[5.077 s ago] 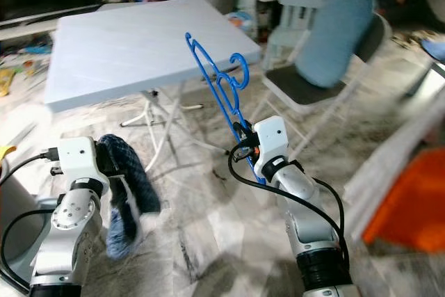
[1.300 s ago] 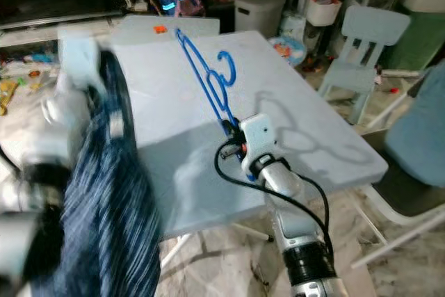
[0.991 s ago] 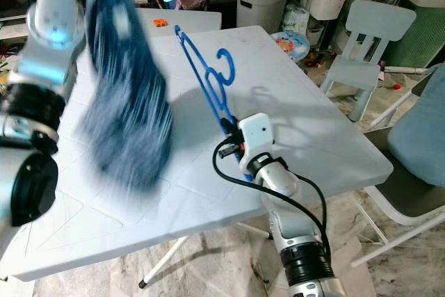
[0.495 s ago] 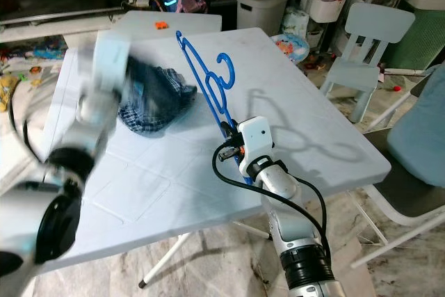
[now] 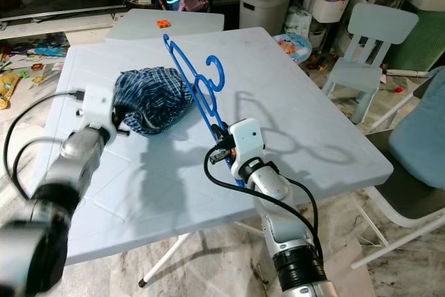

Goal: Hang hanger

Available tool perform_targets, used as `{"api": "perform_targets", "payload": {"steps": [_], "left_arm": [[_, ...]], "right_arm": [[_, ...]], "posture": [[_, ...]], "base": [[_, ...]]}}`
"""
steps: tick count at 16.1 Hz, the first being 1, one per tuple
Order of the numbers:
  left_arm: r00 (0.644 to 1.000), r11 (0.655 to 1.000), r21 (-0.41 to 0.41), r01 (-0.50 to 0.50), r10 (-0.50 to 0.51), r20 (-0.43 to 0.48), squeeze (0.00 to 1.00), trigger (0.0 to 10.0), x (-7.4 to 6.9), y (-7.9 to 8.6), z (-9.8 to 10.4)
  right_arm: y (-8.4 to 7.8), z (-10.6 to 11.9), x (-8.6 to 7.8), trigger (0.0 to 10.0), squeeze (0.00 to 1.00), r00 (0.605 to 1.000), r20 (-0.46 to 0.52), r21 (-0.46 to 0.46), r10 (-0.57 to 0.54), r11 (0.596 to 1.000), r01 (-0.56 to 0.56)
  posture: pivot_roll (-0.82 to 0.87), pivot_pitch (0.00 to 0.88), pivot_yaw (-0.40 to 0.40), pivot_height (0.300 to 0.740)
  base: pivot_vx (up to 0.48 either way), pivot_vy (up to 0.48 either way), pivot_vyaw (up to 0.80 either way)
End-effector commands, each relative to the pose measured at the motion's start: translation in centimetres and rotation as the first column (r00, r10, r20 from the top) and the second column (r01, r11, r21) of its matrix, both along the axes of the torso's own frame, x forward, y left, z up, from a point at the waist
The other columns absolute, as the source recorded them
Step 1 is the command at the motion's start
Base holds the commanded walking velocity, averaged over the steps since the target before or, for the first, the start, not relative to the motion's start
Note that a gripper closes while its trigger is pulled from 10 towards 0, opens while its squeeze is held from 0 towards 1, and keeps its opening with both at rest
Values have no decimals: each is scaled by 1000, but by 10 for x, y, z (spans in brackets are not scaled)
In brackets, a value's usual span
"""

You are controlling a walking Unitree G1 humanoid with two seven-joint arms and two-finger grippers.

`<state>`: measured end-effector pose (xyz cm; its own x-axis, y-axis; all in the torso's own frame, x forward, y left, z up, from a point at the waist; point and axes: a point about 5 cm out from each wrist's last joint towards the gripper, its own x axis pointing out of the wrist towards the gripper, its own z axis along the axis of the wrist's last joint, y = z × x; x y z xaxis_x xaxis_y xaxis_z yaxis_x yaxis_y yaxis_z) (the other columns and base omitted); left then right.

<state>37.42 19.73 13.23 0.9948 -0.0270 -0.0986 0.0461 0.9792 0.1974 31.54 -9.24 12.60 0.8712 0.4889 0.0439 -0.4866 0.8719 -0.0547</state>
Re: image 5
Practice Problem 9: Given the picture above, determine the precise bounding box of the blue plaid garment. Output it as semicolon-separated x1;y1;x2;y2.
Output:
113;67;195;136

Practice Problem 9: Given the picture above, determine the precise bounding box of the blue plastic hanger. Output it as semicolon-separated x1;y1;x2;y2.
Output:
163;34;244;186

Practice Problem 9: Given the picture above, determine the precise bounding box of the white plastic folding table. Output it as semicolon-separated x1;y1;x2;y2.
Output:
42;27;395;289

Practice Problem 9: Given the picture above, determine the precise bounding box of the yellow flat toy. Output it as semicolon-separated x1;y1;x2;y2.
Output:
0;73;23;110

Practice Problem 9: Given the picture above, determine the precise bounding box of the white television bench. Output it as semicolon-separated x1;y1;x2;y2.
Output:
0;5;133;40

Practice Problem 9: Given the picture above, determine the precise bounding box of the round blue toy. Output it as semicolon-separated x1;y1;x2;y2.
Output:
273;33;314;63

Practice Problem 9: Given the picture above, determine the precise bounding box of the white lidded bin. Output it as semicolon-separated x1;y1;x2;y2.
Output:
240;0;294;35

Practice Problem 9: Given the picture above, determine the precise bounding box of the white paper roll pack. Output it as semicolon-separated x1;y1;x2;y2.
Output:
284;6;314;37

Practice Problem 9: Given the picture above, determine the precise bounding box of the white basket trolley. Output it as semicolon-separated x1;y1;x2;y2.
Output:
296;0;362;37

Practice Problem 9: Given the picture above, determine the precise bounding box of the pale blue seat cushion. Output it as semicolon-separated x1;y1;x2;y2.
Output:
388;67;445;170

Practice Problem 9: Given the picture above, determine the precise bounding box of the pale plastic child chair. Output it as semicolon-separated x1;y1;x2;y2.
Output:
323;3;420;125

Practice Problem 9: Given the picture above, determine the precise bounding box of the green laundry basket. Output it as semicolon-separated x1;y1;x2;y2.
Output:
386;10;445;73

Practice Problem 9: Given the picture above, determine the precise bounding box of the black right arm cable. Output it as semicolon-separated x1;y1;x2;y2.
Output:
204;145;324;263

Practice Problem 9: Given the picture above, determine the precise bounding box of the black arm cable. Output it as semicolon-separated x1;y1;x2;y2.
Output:
204;145;324;263
3;90;88;204

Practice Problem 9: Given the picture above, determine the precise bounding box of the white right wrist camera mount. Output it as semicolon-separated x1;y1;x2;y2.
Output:
226;118;266;176

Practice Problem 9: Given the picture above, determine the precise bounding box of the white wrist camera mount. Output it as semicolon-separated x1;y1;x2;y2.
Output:
226;118;266;176
80;86;118;138

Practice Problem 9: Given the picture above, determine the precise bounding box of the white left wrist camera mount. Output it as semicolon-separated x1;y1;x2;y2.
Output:
80;86;118;138

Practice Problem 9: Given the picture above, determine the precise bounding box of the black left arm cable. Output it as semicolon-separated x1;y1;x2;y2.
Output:
3;90;88;204

